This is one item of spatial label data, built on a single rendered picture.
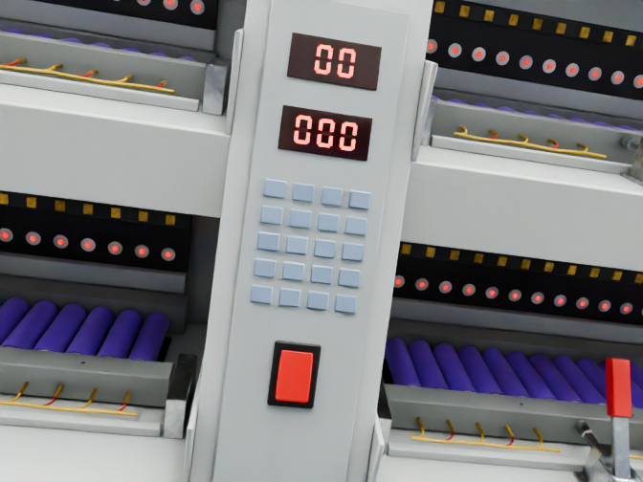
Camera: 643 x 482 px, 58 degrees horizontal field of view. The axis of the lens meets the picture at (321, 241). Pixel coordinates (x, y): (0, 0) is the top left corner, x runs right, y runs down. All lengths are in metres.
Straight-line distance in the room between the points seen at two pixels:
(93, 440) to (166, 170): 0.17
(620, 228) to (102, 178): 0.28
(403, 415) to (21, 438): 0.23
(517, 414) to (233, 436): 0.20
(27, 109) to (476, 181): 0.23
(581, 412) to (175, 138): 0.32
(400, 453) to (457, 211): 0.16
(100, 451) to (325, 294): 0.16
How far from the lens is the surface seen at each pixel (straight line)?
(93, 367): 0.40
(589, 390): 0.50
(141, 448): 0.37
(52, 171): 0.33
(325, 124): 0.30
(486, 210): 0.33
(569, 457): 0.45
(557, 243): 0.35
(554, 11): 0.59
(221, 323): 0.31
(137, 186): 0.32
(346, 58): 0.31
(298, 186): 0.30
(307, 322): 0.30
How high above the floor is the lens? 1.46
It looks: 3 degrees down
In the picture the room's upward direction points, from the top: 7 degrees clockwise
